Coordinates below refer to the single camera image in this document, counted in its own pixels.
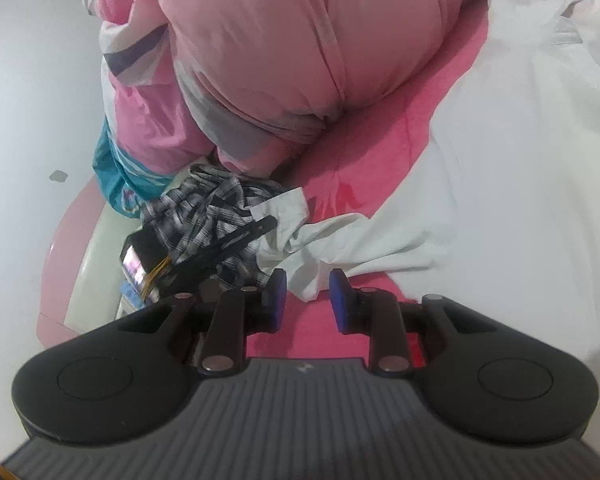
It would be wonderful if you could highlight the pink floral bed blanket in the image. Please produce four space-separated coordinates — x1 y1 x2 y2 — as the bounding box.
247 0 488 359

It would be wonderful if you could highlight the teal patterned cloth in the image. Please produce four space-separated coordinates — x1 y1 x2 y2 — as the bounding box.
92 119 175 218

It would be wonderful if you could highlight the white garment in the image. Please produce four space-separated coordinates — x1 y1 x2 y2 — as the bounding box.
253 0 600 452

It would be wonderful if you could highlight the black white plaid shirt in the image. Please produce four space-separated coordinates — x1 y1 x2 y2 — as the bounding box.
140 164 285 263

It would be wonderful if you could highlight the pink grey quilt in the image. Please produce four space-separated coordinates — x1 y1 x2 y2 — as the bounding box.
83 0 471 178

